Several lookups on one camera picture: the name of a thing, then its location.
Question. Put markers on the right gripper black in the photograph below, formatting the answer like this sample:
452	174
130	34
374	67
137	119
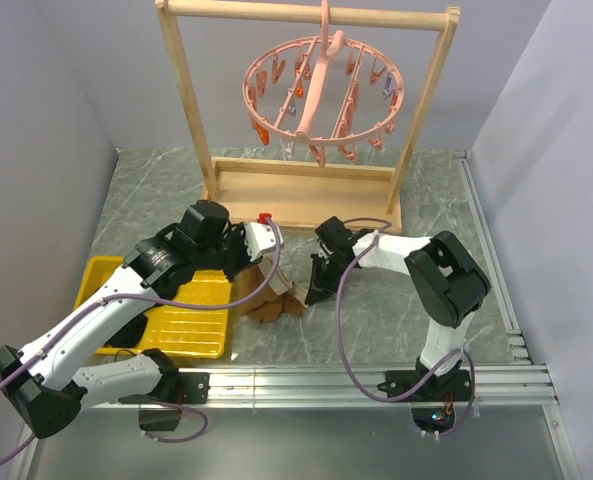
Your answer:
321	287

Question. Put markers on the wooden hanging rack frame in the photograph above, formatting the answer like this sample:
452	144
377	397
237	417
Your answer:
300	194

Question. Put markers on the black underwear in tray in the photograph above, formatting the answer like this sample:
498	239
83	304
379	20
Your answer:
129	335

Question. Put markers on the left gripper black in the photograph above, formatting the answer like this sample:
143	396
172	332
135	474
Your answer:
238	233

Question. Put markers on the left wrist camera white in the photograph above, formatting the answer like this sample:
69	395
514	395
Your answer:
262	237

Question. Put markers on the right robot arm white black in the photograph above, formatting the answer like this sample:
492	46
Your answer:
449	282

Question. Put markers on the brown underwear beige waistband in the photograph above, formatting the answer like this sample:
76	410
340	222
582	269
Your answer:
281	296

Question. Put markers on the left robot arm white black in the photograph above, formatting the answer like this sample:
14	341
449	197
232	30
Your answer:
47	381

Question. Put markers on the pink round clip hanger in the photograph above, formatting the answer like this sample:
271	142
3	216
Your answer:
327	61

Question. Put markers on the yellow plastic tray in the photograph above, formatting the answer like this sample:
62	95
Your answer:
182	333

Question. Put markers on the aluminium rail frame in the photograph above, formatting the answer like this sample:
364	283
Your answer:
287	409

